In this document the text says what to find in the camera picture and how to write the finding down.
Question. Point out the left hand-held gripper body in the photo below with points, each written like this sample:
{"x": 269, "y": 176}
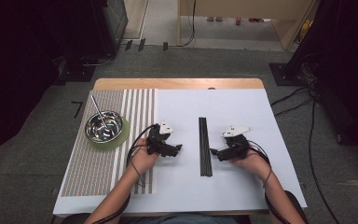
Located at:
{"x": 157, "y": 140}

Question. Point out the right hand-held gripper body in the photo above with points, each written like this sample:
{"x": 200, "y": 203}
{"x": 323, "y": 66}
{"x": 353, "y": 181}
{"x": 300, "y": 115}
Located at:
{"x": 237, "y": 146}

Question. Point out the shiny metal bowl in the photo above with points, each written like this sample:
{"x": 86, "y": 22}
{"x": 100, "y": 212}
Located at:
{"x": 108, "y": 132}

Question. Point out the person's left hand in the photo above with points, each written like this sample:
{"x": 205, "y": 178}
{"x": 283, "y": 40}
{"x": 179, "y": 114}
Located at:
{"x": 141, "y": 160}

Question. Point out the person's right hand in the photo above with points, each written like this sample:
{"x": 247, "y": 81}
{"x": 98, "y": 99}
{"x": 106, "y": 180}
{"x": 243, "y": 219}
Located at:
{"x": 256, "y": 165}

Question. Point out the white table cover sheet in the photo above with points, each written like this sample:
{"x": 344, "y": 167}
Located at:
{"x": 180, "y": 109}

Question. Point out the striped woven placemat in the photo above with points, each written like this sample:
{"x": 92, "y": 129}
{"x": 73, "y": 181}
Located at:
{"x": 105, "y": 174}

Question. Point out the person's lap clothing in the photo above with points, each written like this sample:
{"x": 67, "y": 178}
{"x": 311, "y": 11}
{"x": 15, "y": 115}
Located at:
{"x": 183, "y": 220}

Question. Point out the silver metal chopstick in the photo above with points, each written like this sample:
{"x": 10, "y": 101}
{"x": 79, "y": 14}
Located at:
{"x": 95, "y": 105}

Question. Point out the black stand base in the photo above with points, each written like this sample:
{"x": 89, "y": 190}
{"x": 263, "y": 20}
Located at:
{"x": 77, "y": 73}
{"x": 284, "y": 74}

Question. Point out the black floor tape strip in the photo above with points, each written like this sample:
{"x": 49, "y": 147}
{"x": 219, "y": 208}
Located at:
{"x": 128, "y": 45}
{"x": 141, "y": 45}
{"x": 165, "y": 46}

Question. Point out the pale floor tape strip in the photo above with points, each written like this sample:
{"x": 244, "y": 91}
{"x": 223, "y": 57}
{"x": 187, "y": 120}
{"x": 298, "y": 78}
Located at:
{"x": 357, "y": 183}

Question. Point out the black glass cabinet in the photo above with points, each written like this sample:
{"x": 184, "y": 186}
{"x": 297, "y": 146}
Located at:
{"x": 115, "y": 18}

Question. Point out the yellow object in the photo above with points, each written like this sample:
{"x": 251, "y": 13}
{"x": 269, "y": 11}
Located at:
{"x": 306, "y": 28}

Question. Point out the light wooden desk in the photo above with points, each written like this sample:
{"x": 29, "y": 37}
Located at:
{"x": 245, "y": 7}

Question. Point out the black curtain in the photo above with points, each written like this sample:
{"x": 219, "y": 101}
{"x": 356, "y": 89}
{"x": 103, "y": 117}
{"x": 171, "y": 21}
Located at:
{"x": 12, "y": 62}
{"x": 348, "y": 62}

